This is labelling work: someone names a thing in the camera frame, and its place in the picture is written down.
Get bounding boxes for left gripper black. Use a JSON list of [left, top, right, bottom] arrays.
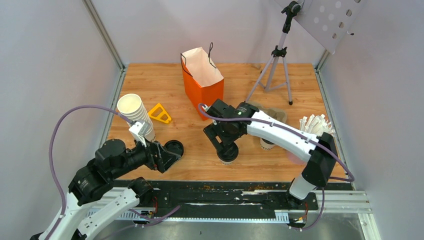
[[110, 132, 182, 179]]

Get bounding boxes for white paper coffee cup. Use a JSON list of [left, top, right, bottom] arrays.
[[217, 146, 238, 165]]

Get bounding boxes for black coffee cup lid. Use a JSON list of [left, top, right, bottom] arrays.
[[164, 140, 184, 161]]

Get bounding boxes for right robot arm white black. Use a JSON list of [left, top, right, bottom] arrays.
[[198, 99, 337, 209]]

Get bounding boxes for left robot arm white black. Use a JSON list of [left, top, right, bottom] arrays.
[[31, 139, 184, 240]]

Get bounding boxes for yellow triangular plastic piece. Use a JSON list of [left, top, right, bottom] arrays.
[[148, 103, 172, 124]]

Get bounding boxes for stack of white paper cups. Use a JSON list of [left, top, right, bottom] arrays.
[[117, 93, 156, 142]]

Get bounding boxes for brown cardboard cup carrier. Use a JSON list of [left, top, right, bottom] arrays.
[[247, 101, 288, 124]]

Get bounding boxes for orange paper bag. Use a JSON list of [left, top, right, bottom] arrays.
[[180, 42, 225, 121]]

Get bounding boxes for pink holder with white straws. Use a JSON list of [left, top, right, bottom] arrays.
[[299, 114, 336, 137]]

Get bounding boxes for perforated grey metal panel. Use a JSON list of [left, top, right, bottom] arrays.
[[276, 0, 367, 55]]

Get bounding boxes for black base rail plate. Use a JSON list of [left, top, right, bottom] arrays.
[[135, 180, 322, 221]]

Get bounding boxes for silver camera tripod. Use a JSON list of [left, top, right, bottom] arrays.
[[244, 0, 303, 106]]

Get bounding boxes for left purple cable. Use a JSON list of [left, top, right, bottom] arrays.
[[43, 104, 135, 240]]

